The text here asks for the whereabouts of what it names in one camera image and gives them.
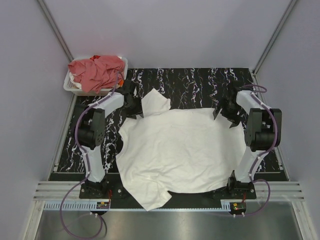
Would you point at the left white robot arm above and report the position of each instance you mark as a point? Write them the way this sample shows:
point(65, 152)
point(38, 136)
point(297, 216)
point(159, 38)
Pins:
point(89, 125)

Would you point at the black marbled table mat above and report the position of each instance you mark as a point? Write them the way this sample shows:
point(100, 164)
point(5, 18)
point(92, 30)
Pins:
point(187, 88)

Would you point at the aluminium frame post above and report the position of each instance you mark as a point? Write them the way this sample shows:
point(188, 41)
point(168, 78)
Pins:
point(52, 23)
point(290, 7)

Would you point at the grey slotted cable duct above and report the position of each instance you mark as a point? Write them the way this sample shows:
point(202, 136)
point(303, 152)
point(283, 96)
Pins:
point(105, 206)

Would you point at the left aluminium frame post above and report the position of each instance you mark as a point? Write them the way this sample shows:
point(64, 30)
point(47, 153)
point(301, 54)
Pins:
point(52, 23)

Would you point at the pink crumpled t-shirt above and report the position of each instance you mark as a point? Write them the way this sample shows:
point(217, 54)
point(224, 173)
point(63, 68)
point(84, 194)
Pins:
point(97, 72)

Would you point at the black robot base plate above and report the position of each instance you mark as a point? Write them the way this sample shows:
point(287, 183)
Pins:
point(112, 187)

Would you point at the white t-shirt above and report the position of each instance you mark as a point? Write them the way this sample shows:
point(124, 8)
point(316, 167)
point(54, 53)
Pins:
point(185, 151)

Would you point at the right aluminium frame post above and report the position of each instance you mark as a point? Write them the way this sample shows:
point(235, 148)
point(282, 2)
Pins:
point(290, 7)

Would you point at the white garment in basket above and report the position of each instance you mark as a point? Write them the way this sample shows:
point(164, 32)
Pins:
point(72, 80)

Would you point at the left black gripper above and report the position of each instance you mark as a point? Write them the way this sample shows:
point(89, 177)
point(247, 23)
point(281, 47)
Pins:
point(138, 111)

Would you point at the white plastic laundry basket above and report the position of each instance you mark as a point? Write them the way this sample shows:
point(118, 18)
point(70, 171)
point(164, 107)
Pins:
point(72, 86)

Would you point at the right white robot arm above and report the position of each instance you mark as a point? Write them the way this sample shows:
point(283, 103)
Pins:
point(263, 128)

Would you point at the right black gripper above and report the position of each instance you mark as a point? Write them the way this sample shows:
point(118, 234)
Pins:
point(234, 118)

